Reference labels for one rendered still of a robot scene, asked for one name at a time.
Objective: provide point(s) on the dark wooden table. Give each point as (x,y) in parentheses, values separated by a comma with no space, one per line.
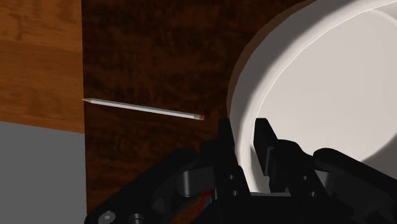
(161,49)

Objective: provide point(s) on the white pencil with red eraser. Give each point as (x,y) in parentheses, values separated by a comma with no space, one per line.
(145,108)

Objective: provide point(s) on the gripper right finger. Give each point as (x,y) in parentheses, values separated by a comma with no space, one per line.
(291,167)

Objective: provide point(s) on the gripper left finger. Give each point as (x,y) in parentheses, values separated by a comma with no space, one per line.
(225,161)

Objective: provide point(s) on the white bowl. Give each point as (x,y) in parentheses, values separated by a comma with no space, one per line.
(322,93)

